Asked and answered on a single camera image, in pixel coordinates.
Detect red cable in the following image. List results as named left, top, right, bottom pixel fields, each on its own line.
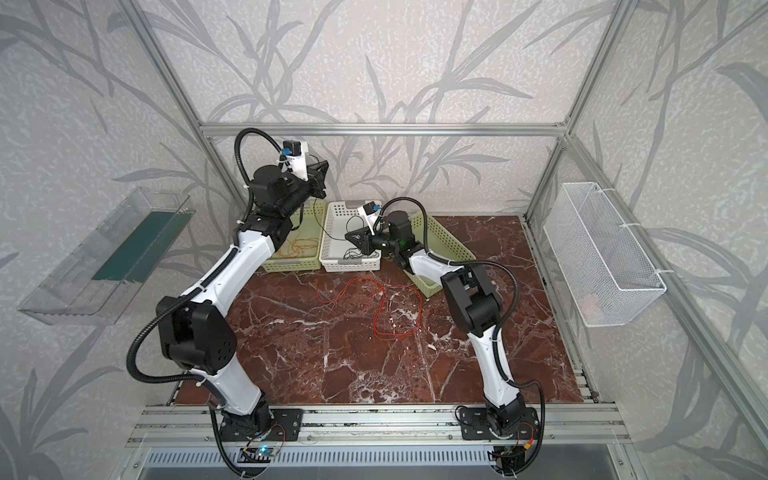
left=326, top=275, right=425, bottom=343

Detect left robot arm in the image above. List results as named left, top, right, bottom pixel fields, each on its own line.
left=157, top=160, right=329, bottom=430

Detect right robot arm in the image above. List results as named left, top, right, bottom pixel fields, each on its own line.
left=345, top=202, right=526, bottom=438

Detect white perforated basket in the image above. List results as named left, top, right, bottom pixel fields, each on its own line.
left=319, top=200, right=381, bottom=273

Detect right light green basket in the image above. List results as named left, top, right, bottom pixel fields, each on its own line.
left=407, top=213, right=475, bottom=298

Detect light green basket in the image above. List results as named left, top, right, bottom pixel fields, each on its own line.
left=407, top=213, right=475, bottom=298
left=262, top=199, right=327, bottom=273

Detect left light green basket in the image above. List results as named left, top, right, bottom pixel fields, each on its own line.
left=262, top=199, right=327, bottom=273

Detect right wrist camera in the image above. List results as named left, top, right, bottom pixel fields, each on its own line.
left=358, top=201, right=382, bottom=234

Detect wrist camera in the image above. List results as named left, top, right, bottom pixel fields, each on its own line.
left=279, top=140, right=308, bottom=181
left=358, top=201, right=382, bottom=234

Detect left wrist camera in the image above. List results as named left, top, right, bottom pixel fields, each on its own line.
left=279, top=140, right=308, bottom=181

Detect left arm conduit hose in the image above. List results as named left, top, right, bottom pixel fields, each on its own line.
left=125, top=127, right=284, bottom=385

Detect arm conduit hose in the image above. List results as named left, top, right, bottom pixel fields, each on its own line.
left=125, top=127, right=284, bottom=385
left=377, top=196, right=546, bottom=475

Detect right arm conduit hose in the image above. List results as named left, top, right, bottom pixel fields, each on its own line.
left=377, top=196, right=546, bottom=475

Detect white wire mesh basket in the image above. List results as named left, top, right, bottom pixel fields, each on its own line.
left=543, top=182, right=667, bottom=328

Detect clear plastic wall shelf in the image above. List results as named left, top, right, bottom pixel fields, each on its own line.
left=18, top=187, right=196, bottom=326

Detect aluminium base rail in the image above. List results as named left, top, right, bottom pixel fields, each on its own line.
left=126, top=403, right=631, bottom=448

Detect aluminium cage frame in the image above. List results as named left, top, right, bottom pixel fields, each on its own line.
left=119, top=1, right=767, bottom=448

